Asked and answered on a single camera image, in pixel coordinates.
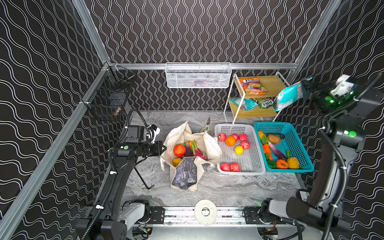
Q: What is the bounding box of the yellow mango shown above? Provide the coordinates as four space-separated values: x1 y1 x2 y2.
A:
172 158 183 168

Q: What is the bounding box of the red tomato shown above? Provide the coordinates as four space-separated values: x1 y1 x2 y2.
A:
173 144 187 158

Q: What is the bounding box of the green pink snack bag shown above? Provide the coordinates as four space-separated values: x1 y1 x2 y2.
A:
274 82 303 112

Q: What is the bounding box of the purple eggplant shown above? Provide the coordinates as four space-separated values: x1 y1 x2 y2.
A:
184 143 193 157

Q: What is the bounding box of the cream canvas grocery bag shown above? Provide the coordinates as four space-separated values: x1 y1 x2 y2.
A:
161 122 223 192

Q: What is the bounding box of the pink dragon fruit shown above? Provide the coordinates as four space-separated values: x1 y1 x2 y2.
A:
191 141 208 161

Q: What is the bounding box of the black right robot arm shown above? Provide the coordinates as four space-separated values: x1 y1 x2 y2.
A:
259 73 384 239

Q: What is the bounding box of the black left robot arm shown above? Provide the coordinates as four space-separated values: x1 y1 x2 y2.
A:
76 141 167 240

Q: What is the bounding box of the green candy bag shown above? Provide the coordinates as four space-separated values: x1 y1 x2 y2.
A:
254 98 276 109

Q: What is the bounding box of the orange snack bag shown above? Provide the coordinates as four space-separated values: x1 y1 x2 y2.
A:
239 78 268 95

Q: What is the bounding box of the teal white snack bag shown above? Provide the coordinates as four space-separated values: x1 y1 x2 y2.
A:
230 97 258 112

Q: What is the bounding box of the black hex key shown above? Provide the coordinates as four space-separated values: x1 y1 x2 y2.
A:
134 167 155 190

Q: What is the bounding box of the brown kiwi potato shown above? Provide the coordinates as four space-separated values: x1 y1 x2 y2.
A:
267 135 281 145

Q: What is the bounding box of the teal plastic vegetable basket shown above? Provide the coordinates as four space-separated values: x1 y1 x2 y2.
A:
254 122 315 173

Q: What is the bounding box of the white wooden two-tier shelf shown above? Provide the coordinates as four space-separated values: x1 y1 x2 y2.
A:
224 71 290 124

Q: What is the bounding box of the yellow corn cob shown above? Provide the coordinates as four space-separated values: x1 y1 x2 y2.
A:
258 131 267 140

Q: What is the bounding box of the yellow potato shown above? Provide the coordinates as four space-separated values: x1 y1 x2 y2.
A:
287 157 300 170

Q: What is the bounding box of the orange tangerine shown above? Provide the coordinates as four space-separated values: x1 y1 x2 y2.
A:
225 136 237 147

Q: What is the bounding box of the orange bell pepper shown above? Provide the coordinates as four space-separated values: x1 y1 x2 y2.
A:
276 160 289 169

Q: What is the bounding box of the green bell pepper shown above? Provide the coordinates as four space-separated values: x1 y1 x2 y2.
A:
267 160 277 169

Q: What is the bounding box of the yellow lemon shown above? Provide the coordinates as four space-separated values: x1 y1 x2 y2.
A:
235 146 244 155

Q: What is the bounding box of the white plastic fruit basket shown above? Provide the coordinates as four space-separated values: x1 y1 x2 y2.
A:
215 124 266 176

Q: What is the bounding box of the white round disc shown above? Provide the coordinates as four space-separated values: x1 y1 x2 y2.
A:
194 200 218 226

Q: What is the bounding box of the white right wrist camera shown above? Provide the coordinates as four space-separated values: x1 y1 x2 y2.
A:
330 74 357 98

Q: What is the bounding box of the black wire wall basket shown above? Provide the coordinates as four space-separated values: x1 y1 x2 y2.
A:
81 62 137 122

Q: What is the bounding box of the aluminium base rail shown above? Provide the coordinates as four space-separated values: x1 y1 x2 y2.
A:
119 205 331 240

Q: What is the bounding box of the white wire wall basket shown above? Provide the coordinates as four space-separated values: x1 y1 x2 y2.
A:
165 62 232 89

